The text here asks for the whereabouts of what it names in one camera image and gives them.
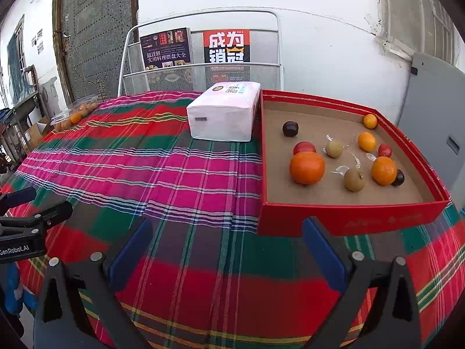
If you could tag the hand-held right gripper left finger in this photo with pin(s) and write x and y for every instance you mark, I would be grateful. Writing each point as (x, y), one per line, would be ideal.
(130, 252)

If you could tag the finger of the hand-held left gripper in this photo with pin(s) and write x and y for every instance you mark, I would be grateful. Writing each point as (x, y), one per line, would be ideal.
(18, 197)
(54, 211)

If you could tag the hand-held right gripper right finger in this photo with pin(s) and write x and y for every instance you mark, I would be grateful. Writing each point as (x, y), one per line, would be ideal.
(323, 254)

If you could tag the red cardboard box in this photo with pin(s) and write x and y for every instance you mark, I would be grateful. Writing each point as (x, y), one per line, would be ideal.
(381, 218)

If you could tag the large orange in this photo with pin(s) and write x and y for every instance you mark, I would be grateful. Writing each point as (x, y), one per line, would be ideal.
(307, 168)

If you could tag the dark purple plum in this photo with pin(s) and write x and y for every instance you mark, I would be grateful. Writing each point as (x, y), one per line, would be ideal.
(290, 128)
(399, 177)

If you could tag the small red tomato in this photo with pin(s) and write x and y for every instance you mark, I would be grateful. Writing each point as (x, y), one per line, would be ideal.
(384, 150)

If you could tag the person's left hand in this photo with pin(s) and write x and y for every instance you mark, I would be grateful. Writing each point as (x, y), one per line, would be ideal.
(14, 287)

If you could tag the brown cardboard carton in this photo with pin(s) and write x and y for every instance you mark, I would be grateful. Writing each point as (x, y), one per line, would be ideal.
(34, 131)

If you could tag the plaid tablecloth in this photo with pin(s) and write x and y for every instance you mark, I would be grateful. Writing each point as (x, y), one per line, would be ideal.
(163, 174)

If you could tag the pile of small brown kiwis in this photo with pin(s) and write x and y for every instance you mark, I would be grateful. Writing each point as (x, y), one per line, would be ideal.
(63, 123)

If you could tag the small orange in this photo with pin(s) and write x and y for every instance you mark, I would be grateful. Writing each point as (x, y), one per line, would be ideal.
(75, 117)

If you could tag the grey metal workbench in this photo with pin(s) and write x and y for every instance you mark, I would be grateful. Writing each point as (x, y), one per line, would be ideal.
(27, 100)

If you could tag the clear plastic clamshell container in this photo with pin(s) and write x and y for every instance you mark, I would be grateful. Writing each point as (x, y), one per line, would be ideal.
(85, 99)

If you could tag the window with blue curtain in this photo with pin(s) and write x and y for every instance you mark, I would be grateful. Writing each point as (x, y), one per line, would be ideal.
(16, 54)

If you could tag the white pink tissue pack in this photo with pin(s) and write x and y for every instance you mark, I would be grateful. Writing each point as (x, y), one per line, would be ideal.
(221, 120)

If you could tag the white metal mesh chair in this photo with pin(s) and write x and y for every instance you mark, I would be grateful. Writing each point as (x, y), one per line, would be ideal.
(132, 61)

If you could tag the grey metal cabinet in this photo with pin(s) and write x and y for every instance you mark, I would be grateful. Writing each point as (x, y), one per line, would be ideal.
(432, 109)

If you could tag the studded metal door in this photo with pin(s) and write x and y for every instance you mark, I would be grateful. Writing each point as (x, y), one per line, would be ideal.
(98, 32)

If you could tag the dark cookbook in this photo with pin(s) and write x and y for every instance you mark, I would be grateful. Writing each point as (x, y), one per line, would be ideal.
(165, 47)

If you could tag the orange black book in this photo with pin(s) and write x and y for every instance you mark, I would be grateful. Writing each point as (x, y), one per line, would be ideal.
(227, 45)

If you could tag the white framed window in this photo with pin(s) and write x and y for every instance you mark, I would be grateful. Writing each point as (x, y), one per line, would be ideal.
(417, 14)

